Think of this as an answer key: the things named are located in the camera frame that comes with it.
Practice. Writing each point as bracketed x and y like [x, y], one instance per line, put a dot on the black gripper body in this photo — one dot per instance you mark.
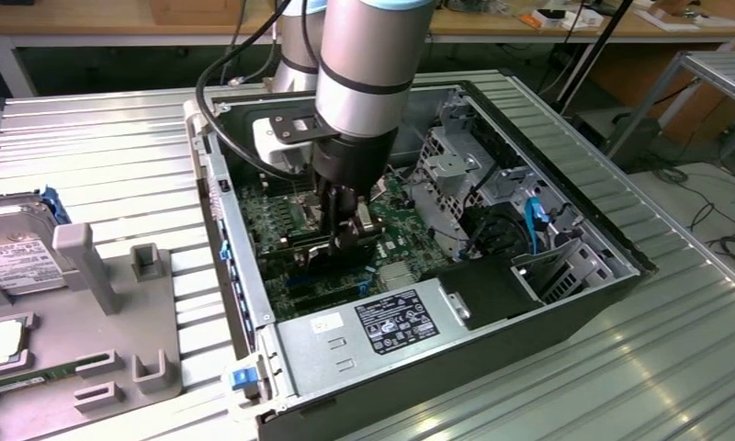
[355, 156]

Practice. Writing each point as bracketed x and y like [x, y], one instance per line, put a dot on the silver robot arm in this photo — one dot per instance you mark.
[367, 69]

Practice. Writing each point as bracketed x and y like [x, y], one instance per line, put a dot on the green motherboard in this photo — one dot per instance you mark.
[404, 229]

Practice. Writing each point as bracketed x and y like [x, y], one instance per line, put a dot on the silver chipset heatsink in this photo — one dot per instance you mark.
[395, 273]

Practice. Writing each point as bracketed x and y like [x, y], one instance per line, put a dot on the silver disk bay cage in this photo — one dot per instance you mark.
[447, 184]

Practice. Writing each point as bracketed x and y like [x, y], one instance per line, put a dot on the black long expansion slot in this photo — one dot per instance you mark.
[324, 307]
[321, 294]

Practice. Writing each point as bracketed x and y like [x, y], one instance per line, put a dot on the grey power supply unit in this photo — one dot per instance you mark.
[318, 363]

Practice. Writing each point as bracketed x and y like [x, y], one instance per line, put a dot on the perforated silver disk bay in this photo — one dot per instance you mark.
[575, 266]

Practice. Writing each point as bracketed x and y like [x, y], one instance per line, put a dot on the blue case latch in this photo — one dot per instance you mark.
[242, 380]

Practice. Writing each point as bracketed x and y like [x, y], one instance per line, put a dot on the black PC case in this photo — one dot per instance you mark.
[404, 404]

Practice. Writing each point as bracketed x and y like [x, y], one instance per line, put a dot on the orange white small box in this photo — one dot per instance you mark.
[535, 20]

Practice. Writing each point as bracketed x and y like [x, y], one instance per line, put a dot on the black small device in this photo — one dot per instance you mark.
[553, 14]

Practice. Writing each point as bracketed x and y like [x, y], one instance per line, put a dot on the black equipment box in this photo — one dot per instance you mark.
[631, 138]

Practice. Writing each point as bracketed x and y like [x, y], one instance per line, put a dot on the black tripod pole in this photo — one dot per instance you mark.
[596, 50]

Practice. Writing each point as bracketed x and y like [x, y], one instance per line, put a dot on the brown wooden panel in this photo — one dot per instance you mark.
[636, 78]

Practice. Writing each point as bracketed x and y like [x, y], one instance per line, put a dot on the wooden desk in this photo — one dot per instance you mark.
[97, 23]

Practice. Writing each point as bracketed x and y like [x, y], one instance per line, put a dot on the grey parts rack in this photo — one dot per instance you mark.
[66, 349]

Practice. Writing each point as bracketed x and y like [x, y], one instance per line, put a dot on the hard disk drive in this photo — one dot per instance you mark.
[11, 248]

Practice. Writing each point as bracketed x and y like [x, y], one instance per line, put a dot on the white paper stack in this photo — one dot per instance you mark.
[667, 22]

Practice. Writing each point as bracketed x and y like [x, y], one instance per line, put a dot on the green RAM stick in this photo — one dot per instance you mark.
[23, 379]

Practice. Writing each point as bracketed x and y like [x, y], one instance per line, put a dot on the small cardboard box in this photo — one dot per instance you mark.
[679, 5]

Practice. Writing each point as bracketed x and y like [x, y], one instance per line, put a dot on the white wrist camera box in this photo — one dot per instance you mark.
[262, 133]

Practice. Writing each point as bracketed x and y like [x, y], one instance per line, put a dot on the blue plastic disk bracket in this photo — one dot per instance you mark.
[54, 202]

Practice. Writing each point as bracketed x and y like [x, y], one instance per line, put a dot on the metal slat table frame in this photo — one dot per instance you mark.
[719, 69]

